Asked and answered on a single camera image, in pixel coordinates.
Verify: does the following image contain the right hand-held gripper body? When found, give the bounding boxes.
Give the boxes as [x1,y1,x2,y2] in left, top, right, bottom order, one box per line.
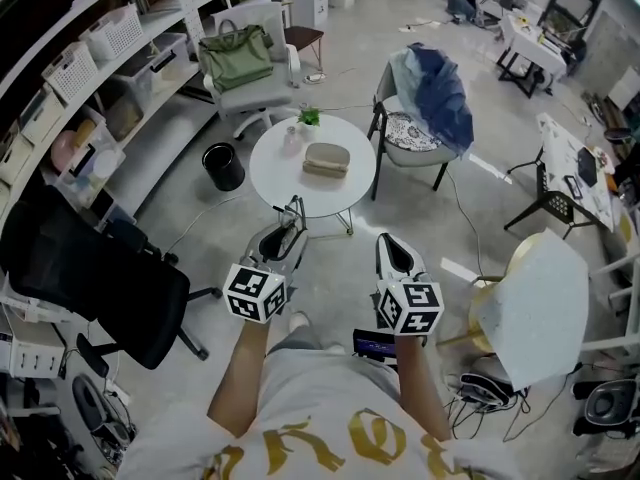
[373,232,447,338]

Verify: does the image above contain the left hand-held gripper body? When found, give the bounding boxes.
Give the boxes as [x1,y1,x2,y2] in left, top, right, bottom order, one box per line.
[222,220,309,325]

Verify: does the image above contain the beige pouch case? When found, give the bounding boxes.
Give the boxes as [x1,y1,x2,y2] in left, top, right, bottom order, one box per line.
[301,142,351,180]

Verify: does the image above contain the person's left forearm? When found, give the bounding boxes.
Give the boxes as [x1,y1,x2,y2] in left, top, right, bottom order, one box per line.
[206,317,272,440]

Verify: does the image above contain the person's right forearm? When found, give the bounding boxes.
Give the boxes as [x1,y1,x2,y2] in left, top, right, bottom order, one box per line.
[394,334,452,442]

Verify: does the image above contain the round white side table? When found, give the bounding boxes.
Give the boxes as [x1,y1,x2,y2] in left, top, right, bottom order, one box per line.
[248,113,378,237]

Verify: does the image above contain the black device with screen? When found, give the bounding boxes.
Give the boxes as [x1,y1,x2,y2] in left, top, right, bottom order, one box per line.
[352,328,399,365]

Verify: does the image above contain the person's white shoe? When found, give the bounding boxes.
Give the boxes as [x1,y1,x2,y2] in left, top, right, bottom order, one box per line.
[288,311,312,337]

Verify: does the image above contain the person's grey trousers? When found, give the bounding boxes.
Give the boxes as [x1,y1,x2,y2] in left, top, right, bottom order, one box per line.
[266,324,322,358]

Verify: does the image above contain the small pink glass bottle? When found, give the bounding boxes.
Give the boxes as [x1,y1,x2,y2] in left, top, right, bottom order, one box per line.
[283,125,303,157]

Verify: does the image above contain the black round waste bin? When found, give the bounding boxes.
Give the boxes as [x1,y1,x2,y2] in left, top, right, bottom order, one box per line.
[201,141,247,193]

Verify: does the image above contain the small green potted plant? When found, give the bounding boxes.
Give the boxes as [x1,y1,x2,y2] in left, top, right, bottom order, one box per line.
[296,107,323,135]

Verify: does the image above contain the white chair with yellow seat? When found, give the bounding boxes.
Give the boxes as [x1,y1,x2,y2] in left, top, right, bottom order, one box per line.
[468,227,592,392]

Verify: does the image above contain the white swivel office chair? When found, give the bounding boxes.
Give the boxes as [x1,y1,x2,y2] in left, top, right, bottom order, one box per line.
[203,0,302,142]

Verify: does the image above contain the grey chair with dark legs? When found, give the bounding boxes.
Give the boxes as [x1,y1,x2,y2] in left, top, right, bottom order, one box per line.
[366,55,476,202]

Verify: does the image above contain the black-and-white patterned seat cushion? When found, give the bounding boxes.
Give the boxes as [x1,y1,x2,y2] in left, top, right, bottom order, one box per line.
[381,111,444,152]

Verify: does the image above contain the person's white printed shirt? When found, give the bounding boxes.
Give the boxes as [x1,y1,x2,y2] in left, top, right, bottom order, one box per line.
[115,343,526,480]

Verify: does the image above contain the olive green tote bag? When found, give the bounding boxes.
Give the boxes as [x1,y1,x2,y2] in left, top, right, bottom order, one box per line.
[197,18,276,95]

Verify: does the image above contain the small brown wooden stool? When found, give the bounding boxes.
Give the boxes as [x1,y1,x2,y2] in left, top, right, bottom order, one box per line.
[284,24,326,70]

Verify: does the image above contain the black mesh office chair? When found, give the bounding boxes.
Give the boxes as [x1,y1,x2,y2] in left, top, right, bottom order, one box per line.
[0,184,224,372]

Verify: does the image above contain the blue cloth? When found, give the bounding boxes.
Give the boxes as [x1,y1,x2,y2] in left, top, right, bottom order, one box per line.
[393,42,476,158]

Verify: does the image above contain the patterned-cloth table with black legs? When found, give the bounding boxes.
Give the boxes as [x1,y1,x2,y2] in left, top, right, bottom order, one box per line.
[503,112,617,241]

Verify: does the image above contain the clear plastic storage box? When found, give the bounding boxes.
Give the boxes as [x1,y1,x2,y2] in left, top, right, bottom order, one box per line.
[113,31,190,100]
[48,116,127,210]

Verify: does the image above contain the round grey speaker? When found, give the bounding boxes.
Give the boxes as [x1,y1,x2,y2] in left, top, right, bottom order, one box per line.
[583,379,640,428]

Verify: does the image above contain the white perforated storage basket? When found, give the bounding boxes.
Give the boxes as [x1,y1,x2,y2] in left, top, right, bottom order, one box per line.
[40,41,100,105]
[78,2,145,62]

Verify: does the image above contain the white table with black legs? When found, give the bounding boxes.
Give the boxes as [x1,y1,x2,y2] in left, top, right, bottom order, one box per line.
[494,14,570,100]

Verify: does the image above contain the white wall shelf unit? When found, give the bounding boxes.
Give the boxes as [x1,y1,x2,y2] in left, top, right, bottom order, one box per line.
[0,0,289,229]

